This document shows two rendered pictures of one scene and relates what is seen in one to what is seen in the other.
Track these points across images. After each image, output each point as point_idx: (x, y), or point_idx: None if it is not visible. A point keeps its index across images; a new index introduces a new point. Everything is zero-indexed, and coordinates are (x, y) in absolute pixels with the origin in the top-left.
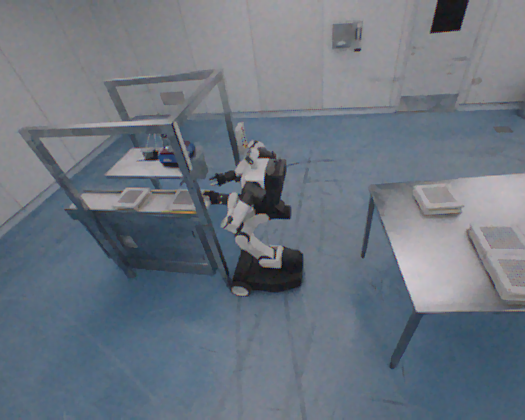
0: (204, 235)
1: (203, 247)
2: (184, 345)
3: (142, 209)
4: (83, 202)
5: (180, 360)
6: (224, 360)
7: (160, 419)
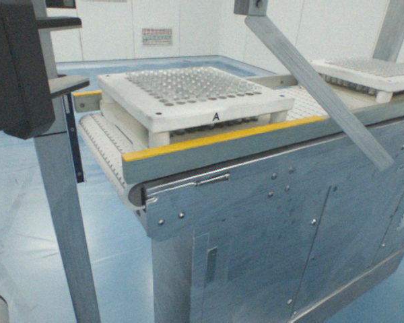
0: (165, 274)
1: (152, 271)
2: (110, 237)
3: (306, 91)
4: (391, 33)
5: (101, 225)
6: (25, 255)
7: (81, 188)
